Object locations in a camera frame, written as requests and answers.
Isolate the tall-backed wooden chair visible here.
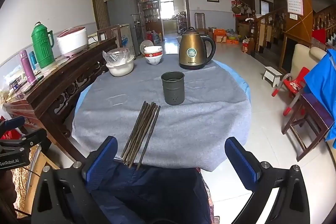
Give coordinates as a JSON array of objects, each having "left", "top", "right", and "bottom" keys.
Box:
[{"left": 194, "top": 12, "right": 210, "bottom": 35}]

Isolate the blue cloth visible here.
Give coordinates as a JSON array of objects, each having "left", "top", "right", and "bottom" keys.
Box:
[{"left": 304, "top": 49, "right": 336, "bottom": 149}]

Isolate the cream armchair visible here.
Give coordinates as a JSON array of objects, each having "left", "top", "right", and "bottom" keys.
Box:
[{"left": 289, "top": 43, "right": 332, "bottom": 83}]

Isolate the grey refrigerator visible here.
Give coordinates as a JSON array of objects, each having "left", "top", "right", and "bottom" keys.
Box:
[{"left": 104, "top": 0, "right": 143, "bottom": 56}]

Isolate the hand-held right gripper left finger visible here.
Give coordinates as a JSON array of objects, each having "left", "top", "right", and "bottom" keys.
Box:
[{"left": 31, "top": 135, "right": 118, "bottom": 224}]

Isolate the bundle of dark chopsticks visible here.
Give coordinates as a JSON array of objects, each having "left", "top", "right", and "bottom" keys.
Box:
[{"left": 121, "top": 101, "right": 161, "bottom": 171}]

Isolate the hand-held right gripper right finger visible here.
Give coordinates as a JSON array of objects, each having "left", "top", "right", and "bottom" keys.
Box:
[{"left": 225, "top": 136, "right": 311, "bottom": 224}]

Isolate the grey table cloth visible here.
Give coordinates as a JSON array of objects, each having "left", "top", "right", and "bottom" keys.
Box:
[{"left": 72, "top": 54, "right": 250, "bottom": 172}]

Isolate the white chest freezer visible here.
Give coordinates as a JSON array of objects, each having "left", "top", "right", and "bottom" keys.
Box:
[{"left": 115, "top": 23, "right": 137, "bottom": 55}]

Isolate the brown wooden chair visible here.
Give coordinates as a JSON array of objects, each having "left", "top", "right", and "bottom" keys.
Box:
[{"left": 97, "top": 25, "right": 123, "bottom": 48}]

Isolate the white plastic basin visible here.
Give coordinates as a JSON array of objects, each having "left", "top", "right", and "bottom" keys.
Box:
[{"left": 106, "top": 55, "right": 135, "bottom": 77}]

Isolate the bronze electric kettle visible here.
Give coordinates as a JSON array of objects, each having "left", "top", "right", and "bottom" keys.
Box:
[{"left": 179, "top": 27, "right": 216, "bottom": 70}]

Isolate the blue table cover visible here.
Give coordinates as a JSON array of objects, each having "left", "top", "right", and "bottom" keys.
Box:
[{"left": 75, "top": 59, "right": 250, "bottom": 109}]

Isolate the dark wooden sideboard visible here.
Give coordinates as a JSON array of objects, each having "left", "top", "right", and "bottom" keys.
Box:
[{"left": 3, "top": 37, "right": 118, "bottom": 161}]

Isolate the small white stool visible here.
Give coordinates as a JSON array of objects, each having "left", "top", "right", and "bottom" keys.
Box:
[{"left": 263, "top": 66, "right": 283, "bottom": 87}]

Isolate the red plastic child chair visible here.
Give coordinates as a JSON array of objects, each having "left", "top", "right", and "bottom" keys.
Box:
[{"left": 271, "top": 67, "right": 311, "bottom": 116}]

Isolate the glass display shelf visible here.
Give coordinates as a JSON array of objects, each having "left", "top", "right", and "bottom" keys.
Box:
[{"left": 138, "top": 0, "right": 160, "bottom": 33}]

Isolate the green thermos flask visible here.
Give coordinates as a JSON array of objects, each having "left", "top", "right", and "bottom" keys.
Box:
[{"left": 31, "top": 21, "right": 55, "bottom": 69}]

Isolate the orange cardboard box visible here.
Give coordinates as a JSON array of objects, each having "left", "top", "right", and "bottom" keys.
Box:
[{"left": 213, "top": 28, "right": 240, "bottom": 45}]

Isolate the white electric fan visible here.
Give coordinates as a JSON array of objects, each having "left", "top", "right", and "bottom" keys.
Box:
[{"left": 140, "top": 39, "right": 154, "bottom": 54}]

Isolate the black smartphone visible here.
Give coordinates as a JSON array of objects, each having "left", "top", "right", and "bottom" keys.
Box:
[{"left": 24, "top": 75, "right": 45, "bottom": 94}]

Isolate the wooden stair railing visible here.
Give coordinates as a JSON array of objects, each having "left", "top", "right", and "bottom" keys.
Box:
[{"left": 251, "top": 4, "right": 336, "bottom": 56}]

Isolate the white rice cooker red lid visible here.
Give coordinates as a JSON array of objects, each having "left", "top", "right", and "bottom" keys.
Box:
[{"left": 57, "top": 26, "right": 89, "bottom": 58}]

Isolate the metal kitchen rack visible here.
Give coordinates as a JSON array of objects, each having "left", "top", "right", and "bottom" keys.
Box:
[{"left": 177, "top": 11, "right": 187, "bottom": 34}]

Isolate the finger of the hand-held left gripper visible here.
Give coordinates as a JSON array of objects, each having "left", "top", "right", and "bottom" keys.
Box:
[
  {"left": 0, "top": 116, "right": 25, "bottom": 135},
  {"left": 0, "top": 129, "right": 47, "bottom": 152}
]

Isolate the blue thermos bottle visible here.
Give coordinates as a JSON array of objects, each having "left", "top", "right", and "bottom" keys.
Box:
[{"left": 28, "top": 51, "right": 37, "bottom": 70}]

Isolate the grey metal chopstick holder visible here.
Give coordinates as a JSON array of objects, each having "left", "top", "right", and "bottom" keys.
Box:
[{"left": 161, "top": 71, "right": 185, "bottom": 105}]

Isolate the clear plastic bag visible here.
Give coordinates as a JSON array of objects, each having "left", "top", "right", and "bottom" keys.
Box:
[{"left": 102, "top": 48, "right": 131, "bottom": 66}]

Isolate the purple thermos bottle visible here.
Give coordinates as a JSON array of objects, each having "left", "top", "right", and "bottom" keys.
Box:
[{"left": 19, "top": 50, "right": 37, "bottom": 83}]

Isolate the dark wooden chair purple seat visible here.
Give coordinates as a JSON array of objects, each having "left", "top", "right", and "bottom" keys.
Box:
[{"left": 281, "top": 92, "right": 336, "bottom": 162}]

